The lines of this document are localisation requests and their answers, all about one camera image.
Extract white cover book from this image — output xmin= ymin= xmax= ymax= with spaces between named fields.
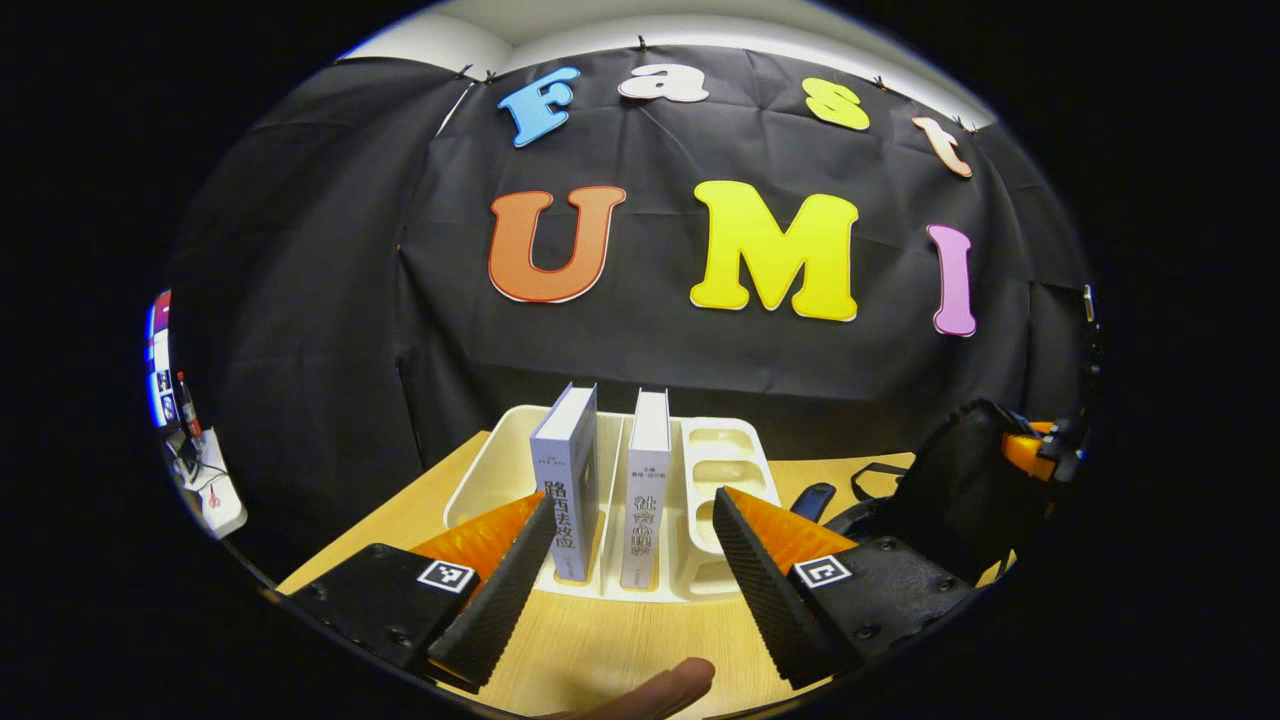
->
xmin=619 ymin=388 xmax=672 ymax=591

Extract white plastic bookshelf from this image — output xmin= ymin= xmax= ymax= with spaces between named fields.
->
xmin=443 ymin=404 xmax=783 ymax=604

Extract grey-blue cover book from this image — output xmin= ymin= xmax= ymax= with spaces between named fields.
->
xmin=529 ymin=382 xmax=601 ymax=584

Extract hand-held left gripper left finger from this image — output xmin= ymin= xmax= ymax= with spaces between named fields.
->
xmin=283 ymin=490 xmax=561 ymax=693

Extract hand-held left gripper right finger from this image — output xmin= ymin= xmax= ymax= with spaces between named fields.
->
xmin=711 ymin=486 xmax=986 ymax=691

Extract white side table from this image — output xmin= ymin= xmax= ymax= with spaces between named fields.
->
xmin=165 ymin=428 xmax=249 ymax=541

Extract blue schoolbag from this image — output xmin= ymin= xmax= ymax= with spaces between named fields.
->
xmin=790 ymin=398 xmax=1046 ymax=589

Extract computer monitor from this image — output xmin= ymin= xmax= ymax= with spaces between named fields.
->
xmin=146 ymin=288 xmax=174 ymax=429

